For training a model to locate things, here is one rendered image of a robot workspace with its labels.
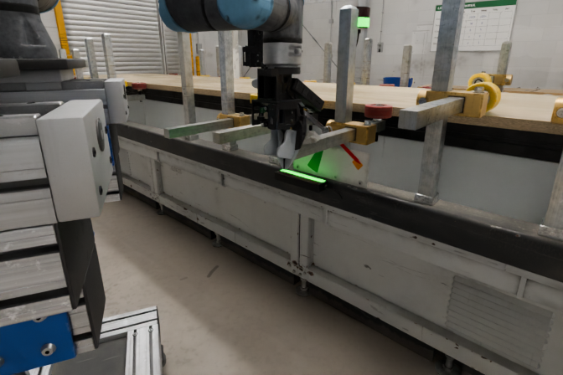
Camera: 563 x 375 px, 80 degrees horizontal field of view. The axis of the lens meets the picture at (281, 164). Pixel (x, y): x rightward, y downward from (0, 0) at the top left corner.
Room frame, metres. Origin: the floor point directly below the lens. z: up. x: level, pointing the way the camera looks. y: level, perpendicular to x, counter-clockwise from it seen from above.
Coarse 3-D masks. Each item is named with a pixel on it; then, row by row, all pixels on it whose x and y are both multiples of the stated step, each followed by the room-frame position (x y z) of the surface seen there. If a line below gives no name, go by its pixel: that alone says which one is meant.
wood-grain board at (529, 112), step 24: (240, 96) 1.48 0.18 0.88; (360, 96) 1.31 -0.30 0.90; (384, 96) 1.31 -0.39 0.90; (408, 96) 1.31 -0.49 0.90; (504, 96) 1.31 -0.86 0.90; (528, 96) 1.31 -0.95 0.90; (552, 96) 1.31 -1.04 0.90; (456, 120) 0.90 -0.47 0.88; (480, 120) 0.86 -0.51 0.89; (504, 120) 0.83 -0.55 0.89; (528, 120) 0.80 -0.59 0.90
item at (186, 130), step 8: (216, 120) 1.19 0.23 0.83; (224, 120) 1.19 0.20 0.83; (232, 120) 1.21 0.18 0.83; (168, 128) 1.04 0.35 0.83; (176, 128) 1.04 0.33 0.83; (184, 128) 1.06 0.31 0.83; (192, 128) 1.08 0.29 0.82; (200, 128) 1.11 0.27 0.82; (208, 128) 1.13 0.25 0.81; (216, 128) 1.16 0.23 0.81; (224, 128) 1.18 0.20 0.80; (168, 136) 1.02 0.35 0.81; (176, 136) 1.04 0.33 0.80
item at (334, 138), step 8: (344, 128) 0.89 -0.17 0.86; (352, 128) 0.89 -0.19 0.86; (376, 128) 0.97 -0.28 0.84; (384, 128) 1.01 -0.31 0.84; (320, 136) 0.79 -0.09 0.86; (328, 136) 0.79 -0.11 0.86; (336, 136) 0.81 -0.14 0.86; (344, 136) 0.84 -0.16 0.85; (352, 136) 0.87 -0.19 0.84; (304, 144) 0.72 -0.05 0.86; (312, 144) 0.74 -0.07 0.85; (320, 144) 0.76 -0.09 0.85; (328, 144) 0.79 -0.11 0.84; (336, 144) 0.81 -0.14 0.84; (304, 152) 0.72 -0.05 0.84; (312, 152) 0.74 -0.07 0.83
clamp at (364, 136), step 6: (330, 120) 0.96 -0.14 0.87; (336, 126) 0.92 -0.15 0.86; (342, 126) 0.91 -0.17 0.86; (348, 126) 0.90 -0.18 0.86; (354, 126) 0.88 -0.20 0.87; (360, 126) 0.87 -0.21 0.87; (366, 126) 0.86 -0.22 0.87; (372, 126) 0.88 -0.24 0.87; (360, 132) 0.87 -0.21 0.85; (366, 132) 0.86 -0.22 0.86; (372, 132) 0.88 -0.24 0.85; (360, 138) 0.87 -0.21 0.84; (366, 138) 0.86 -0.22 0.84; (372, 138) 0.88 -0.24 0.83; (366, 144) 0.86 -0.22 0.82
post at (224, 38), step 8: (224, 32) 1.24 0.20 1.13; (224, 40) 1.25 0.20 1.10; (224, 48) 1.25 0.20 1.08; (224, 56) 1.25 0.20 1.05; (232, 56) 1.27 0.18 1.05; (224, 64) 1.25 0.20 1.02; (232, 64) 1.27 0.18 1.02; (224, 72) 1.25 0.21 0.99; (232, 72) 1.27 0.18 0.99; (224, 80) 1.25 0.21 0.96; (232, 80) 1.27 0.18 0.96; (224, 88) 1.25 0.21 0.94; (232, 88) 1.26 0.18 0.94; (224, 96) 1.26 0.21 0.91; (232, 96) 1.26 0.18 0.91; (224, 104) 1.26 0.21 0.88; (232, 104) 1.26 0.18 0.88; (224, 112) 1.26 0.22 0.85; (232, 112) 1.26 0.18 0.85; (224, 144) 1.27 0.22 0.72; (232, 144) 1.26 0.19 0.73
